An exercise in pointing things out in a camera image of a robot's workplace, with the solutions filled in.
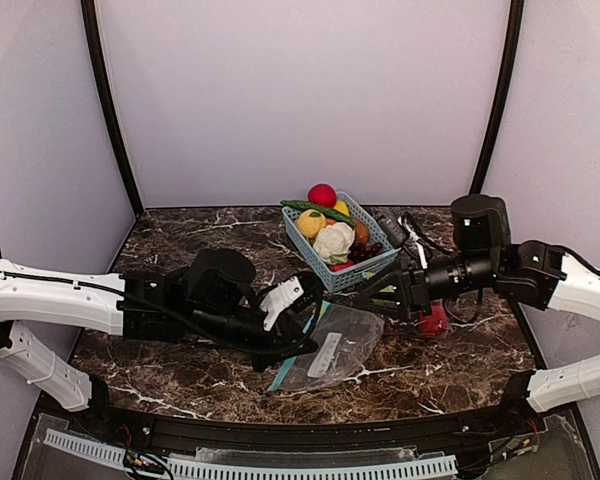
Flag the red toy apple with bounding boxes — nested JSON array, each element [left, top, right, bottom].
[[416, 302, 449, 338]]

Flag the clear zip bag blue zipper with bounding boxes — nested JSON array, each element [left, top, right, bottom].
[[392, 302, 451, 339]]

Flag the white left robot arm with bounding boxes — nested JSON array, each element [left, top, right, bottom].
[[0, 249, 324, 413]]

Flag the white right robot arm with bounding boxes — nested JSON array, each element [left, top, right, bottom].
[[354, 240, 600, 413]]

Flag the red toy strawberry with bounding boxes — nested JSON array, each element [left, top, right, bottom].
[[329, 260, 355, 272]]

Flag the dark purple toy grapes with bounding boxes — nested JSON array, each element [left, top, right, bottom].
[[348, 242, 383, 264]]

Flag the blue perforated plastic basket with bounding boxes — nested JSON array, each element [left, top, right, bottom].
[[281, 191, 399, 293]]

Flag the brown toy kiwi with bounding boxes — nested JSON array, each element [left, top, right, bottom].
[[354, 219, 370, 245]]

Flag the white toy cauliflower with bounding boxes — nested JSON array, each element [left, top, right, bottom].
[[313, 222, 355, 265]]

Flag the green toy cucumber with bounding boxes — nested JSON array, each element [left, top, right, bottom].
[[280, 200, 356, 228]]

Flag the yellow toy lemon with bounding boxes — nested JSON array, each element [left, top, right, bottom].
[[333, 200, 350, 216]]

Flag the red toy tomato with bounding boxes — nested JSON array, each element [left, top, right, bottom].
[[307, 183, 338, 208]]

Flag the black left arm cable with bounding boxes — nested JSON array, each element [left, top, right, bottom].
[[0, 269, 326, 357]]

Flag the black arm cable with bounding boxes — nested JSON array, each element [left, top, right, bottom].
[[562, 249, 600, 281], [0, 269, 326, 357]]

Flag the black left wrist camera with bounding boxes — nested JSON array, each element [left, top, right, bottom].
[[185, 248, 256, 315]]

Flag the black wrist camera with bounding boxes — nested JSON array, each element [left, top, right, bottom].
[[185, 248, 256, 315], [450, 194, 511, 254]]

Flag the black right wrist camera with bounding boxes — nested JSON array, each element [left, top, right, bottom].
[[450, 194, 511, 254]]

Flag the white slotted cable duct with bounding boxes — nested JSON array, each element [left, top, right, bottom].
[[43, 428, 459, 480]]

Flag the black front frame rail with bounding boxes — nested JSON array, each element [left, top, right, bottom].
[[12, 393, 600, 479]]

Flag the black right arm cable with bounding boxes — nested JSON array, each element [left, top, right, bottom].
[[562, 249, 600, 281]]

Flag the black right frame post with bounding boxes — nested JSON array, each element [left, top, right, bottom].
[[468, 0, 525, 195]]

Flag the black frame post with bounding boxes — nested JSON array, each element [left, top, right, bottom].
[[468, 0, 525, 195], [80, 0, 145, 218]]

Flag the black left frame post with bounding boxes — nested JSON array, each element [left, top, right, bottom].
[[80, 0, 145, 218]]

